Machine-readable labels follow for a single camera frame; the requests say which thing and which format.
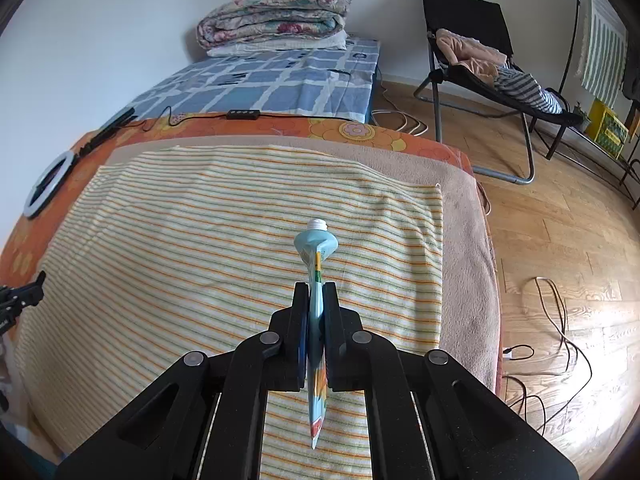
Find light blue toothpaste tube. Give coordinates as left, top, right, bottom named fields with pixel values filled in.
left=294, top=219, right=338, bottom=448

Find orange floral bed sheet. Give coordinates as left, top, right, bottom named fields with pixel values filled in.
left=1, top=114, right=473, bottom=286

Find beige fleece blanket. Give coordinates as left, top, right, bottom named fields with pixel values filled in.
left=106, top=136, right=500, bottom=391

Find striped yellow towel blanket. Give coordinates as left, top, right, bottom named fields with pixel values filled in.
left=16, top=145, right=444, bottom=479

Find yellow crate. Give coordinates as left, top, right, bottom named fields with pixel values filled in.
left=586, top=100, right=628, bottom=159

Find blue checkered bed sheet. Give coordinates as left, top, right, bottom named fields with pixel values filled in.
left=129, top=37, right=380, bottom=122

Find clothes on chair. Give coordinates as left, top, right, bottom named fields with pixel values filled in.
left=435, top=28, right=563, bottom=114

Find black folding chair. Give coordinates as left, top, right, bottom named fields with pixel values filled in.
left=414, top=0, right=582, bottom=185

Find striped hanging towel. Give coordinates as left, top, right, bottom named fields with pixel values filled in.
left=576, top=0, right=628, bottom=108

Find folded floral quilt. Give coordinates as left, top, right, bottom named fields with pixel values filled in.
left=195, top=0, right=352, bottom=50

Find white ring light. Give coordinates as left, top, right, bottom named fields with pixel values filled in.
left=23, top=151, right=77, bottom=219

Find black ring light tripod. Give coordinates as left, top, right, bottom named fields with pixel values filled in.
left=77, top=106, right=136, bottom=158

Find black inline cable remote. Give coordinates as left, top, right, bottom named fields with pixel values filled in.
left=226, top=110, right=262, bottom=120

